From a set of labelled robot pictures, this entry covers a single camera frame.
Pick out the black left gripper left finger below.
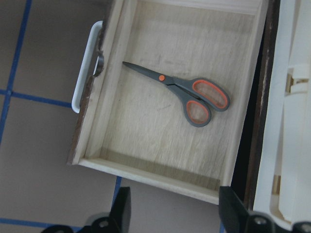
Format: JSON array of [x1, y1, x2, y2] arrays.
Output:
[[41, 186, 132, 233]]

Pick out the wooden drawer with white handle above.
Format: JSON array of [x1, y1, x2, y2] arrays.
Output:
[[68, 0, 268, 204]]

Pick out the cream plastic storage box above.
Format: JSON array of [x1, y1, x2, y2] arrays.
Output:
[[253, 0, 311, 230]]

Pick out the grey orange scissors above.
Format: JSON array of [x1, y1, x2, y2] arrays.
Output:
[[123, 61, 230, 128]]

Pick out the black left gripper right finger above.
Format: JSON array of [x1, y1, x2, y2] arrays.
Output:
[[219, 186, 311, 233]]

